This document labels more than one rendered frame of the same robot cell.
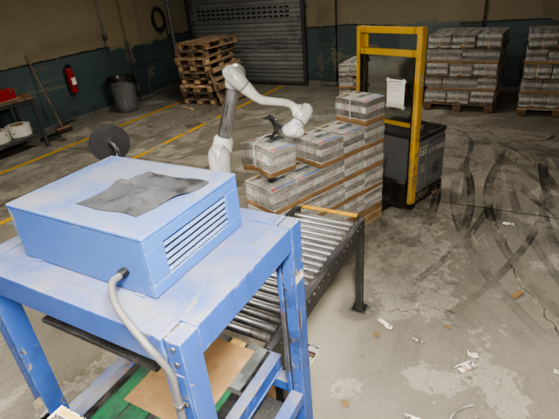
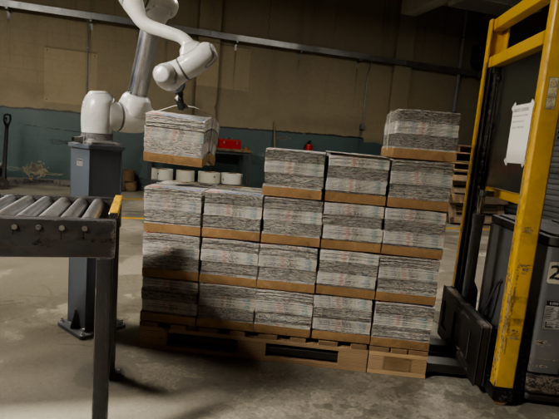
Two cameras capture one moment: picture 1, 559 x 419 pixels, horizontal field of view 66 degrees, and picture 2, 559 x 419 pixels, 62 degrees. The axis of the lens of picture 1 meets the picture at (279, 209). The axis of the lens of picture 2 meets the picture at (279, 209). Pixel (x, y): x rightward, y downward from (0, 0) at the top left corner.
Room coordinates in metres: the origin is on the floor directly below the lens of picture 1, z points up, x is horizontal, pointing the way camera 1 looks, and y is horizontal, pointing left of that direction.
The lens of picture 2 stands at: (1.90, -1.94, 1.09)
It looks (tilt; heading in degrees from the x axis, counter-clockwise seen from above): 8 degrees down; 42
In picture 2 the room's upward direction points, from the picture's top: 5 degrees clockwise
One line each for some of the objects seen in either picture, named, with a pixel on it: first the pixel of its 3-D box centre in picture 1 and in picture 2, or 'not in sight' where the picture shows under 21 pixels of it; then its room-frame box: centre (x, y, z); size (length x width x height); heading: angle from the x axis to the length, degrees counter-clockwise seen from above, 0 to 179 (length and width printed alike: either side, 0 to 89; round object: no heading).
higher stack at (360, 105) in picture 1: (359, 159); (404, 240); (4.08, -0.85, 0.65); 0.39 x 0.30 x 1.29; 39
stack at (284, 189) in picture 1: (309, 204); (260, 269); (3.62, -0.29, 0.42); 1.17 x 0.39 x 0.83; 129
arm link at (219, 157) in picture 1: (219, 159); (100, 112); (3.06, 0.42, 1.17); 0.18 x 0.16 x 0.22; 0
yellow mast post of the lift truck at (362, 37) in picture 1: (362, 112); (477, 179); (4.61, -0.99, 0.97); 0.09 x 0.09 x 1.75; 39
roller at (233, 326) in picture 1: (233, 326); not in sight; (1.68, 0.29, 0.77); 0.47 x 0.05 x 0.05; 59
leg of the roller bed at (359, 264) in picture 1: (359, 272); (101, 354); (2.61, -0.56, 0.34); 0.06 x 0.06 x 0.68; 59
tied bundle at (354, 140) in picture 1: (339, 139); (353, 177); (3.89, -0.62, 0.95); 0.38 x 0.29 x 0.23; 40
